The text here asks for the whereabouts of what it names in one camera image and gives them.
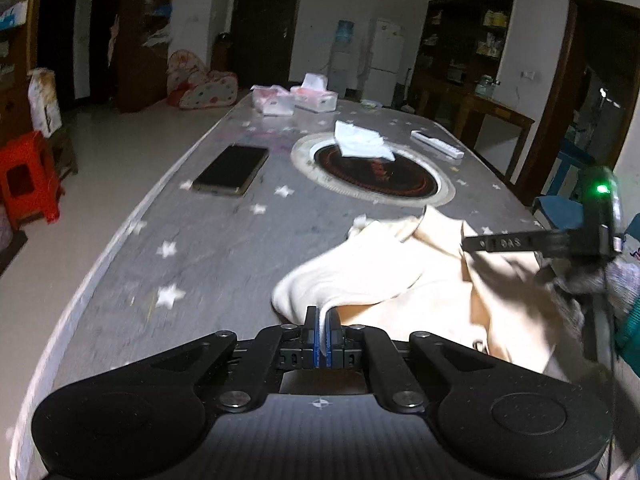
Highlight cream white garment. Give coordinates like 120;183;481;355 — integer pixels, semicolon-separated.
271;207;592;382

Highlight blue sofa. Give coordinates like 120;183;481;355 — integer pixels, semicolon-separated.
532;195;582;230

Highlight round black induction hob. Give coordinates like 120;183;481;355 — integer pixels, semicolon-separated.
291;133;456;208

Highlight white remote control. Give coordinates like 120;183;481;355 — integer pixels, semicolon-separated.
410;130;464;160

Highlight dark wooden side table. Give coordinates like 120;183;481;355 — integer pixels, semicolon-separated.
416;78;534;186

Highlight black smartphone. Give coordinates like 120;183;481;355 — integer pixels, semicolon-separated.
192;144;269;196

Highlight white paper tissue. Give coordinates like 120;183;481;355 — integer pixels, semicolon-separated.
334;120;395;162

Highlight white refrigerator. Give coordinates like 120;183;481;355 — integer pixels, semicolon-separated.
361;18;405;107

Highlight white pink open box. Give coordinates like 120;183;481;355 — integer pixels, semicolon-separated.
250;84;295;117

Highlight water dispenser with blue bottle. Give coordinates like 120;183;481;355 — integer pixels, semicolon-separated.
328;20;355;98

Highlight pink tissue box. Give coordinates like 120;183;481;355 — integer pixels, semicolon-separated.
290;73;338;113

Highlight polka dot play tent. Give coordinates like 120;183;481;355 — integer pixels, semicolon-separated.
167;49;239;110

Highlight red plastic stool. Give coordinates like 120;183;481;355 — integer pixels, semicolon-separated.
1;131;64;231

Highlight dark wooden door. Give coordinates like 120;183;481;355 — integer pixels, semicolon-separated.
230;0;300;88

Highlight brown paper bag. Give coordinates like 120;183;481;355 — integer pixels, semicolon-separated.
27;68;62;138

